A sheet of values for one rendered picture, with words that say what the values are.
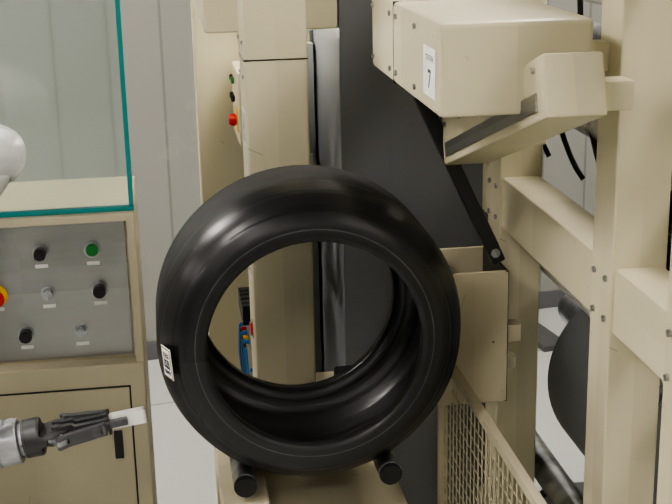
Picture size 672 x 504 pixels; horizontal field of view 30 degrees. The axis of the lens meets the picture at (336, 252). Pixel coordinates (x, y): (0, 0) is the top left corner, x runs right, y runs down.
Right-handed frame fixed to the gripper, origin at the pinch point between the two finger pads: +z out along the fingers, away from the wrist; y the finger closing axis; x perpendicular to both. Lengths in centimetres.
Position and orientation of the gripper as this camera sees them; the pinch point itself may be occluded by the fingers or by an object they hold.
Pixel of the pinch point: (128, 417)
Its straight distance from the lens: 247.1
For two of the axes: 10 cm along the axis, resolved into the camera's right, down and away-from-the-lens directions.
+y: -1.4, -2.8, 9.5
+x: 1.6, 9.4, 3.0
